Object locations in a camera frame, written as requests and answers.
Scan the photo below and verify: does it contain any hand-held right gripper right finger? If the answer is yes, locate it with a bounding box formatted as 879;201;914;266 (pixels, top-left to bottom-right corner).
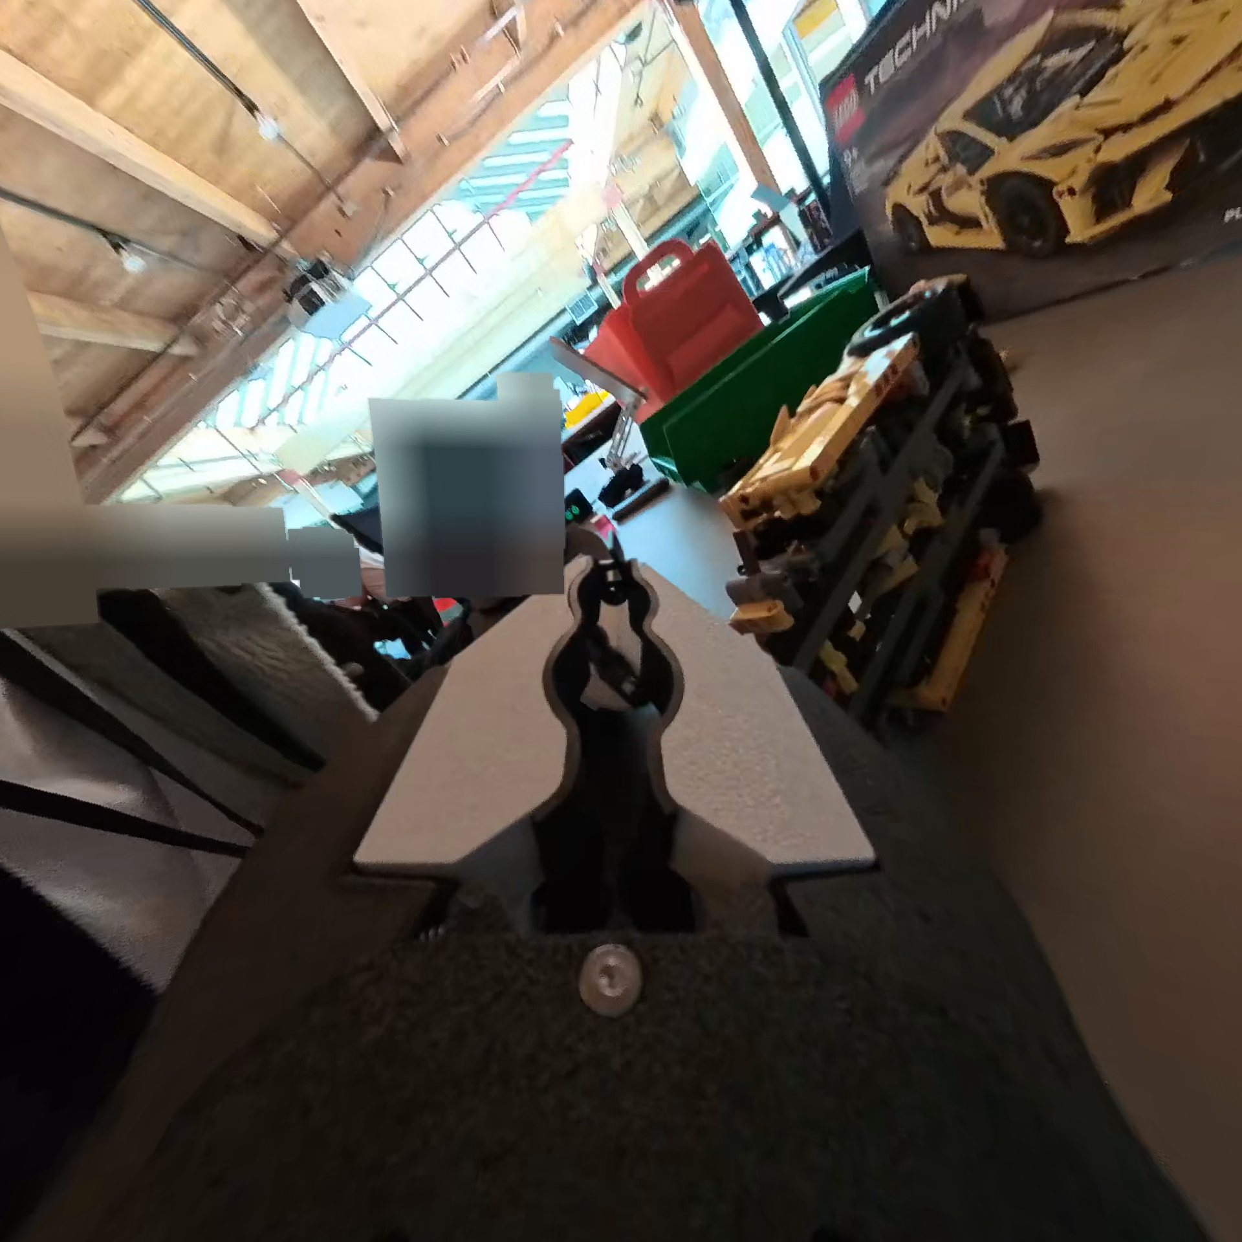
625;561;880;889

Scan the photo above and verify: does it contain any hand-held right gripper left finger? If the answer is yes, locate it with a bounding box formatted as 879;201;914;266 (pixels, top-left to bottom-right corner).
352;559;604;896

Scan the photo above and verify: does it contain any small black brick assembly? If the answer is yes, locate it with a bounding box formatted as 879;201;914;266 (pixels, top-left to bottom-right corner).
580;558;650;704

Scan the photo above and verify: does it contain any yellow toy brick car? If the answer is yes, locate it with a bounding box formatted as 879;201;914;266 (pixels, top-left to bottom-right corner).
721;274;1044;725

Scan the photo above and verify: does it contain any desk lamp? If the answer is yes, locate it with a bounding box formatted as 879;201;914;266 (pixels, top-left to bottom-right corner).
549;334;654;476

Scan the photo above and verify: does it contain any person's fleece jacket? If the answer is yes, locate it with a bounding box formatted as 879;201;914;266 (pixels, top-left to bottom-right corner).
98;583;419;778

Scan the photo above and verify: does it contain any green plastic bin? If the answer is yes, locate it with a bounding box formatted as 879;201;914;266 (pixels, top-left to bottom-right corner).
641;266;889;491

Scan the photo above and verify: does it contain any person's white shirt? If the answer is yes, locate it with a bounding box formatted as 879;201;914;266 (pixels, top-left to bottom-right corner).
0;670;264;991

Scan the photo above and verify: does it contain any red plastic carry case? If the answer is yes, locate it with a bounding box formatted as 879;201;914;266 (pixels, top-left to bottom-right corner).
585;241;768;429

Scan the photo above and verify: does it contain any toy car set box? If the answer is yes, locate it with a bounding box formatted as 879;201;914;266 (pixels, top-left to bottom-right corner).
818;0;1242;321

